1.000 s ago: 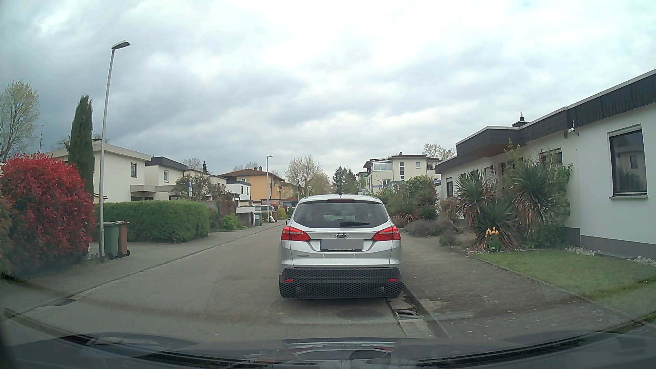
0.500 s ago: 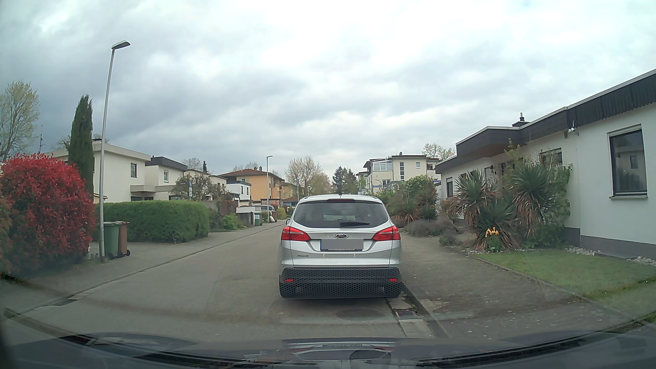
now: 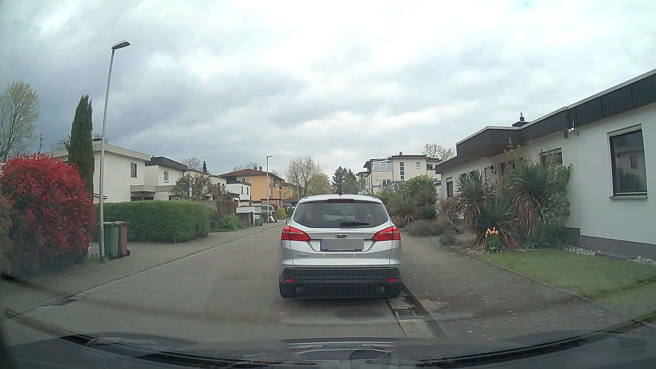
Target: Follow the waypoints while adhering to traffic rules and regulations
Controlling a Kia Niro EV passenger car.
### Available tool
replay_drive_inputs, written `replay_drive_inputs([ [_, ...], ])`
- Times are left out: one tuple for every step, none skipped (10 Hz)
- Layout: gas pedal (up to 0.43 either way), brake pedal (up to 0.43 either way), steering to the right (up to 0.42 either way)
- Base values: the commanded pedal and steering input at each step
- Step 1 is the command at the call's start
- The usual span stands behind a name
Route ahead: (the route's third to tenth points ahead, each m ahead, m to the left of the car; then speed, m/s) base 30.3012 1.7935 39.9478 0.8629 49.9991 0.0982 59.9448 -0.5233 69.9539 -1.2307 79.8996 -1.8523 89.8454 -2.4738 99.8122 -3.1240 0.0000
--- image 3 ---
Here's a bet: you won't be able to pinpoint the white bungalow with dark fascia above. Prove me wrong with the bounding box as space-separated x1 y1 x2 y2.
435 69 656 259

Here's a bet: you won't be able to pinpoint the tall dark cypress tree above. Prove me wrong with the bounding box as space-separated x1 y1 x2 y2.
68 94 95 198

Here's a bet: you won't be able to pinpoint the red leaved bush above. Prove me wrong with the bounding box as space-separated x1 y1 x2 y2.
0 153 96 275

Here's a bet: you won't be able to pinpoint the trimmed green hedge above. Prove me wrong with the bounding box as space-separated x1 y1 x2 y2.
95 200 211 244

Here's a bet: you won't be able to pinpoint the small white house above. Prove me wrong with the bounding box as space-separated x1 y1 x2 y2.
209 175 253 207

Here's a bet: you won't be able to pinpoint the white flat roofed house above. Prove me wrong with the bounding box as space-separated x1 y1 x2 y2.
45 139 152 204

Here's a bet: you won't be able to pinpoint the brick paved pavement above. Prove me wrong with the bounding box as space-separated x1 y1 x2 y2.
400 232 633 340

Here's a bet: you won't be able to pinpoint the group of spiky palm plants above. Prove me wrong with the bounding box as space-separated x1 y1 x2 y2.
445 146 573 253

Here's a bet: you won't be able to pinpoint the small garden tree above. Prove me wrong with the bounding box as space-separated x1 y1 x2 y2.
170 172 220 202

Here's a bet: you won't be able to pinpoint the tall grey lamp post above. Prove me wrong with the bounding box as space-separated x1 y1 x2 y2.
98 40 131 263

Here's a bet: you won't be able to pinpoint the dark conifer tree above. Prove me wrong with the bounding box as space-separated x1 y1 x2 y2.
331 165 360 195

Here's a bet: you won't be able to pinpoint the grass lawn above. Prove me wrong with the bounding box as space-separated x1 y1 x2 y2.
474 248 656 321

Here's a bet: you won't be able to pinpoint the bare leafed tree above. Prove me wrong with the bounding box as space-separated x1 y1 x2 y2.
0 80 41 162

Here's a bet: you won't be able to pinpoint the pale leafed tree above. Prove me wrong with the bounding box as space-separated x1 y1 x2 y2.
284 155 325 196

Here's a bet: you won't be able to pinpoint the brown wheelie bin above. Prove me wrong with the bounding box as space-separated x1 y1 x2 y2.
117 221 131 258

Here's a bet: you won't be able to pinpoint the white house with dark roof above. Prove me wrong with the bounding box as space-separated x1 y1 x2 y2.
130 156 189 202

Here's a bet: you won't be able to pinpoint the cream multi storey building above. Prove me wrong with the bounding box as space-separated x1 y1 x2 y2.
357 152 442 194

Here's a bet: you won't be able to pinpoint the silver estate car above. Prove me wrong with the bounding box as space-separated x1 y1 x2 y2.
278 194 404 299

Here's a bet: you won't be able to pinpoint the white parked vehicle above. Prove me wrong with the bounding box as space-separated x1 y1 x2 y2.
251 204 278 223

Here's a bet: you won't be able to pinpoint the grey paved pavement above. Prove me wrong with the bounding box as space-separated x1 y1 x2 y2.
0 221 285 314

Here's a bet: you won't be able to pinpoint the grey asphalt road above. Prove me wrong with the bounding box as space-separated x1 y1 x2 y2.
15 221 411 341

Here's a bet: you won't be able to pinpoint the green wheelie bin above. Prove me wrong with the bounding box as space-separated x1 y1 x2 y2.
103 221 120 260

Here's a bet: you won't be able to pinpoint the green bushes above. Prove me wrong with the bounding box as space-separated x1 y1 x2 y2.
377 175 440 223

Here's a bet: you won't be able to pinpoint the orange house with red roof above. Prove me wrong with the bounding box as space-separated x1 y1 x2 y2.
218 168 297 206

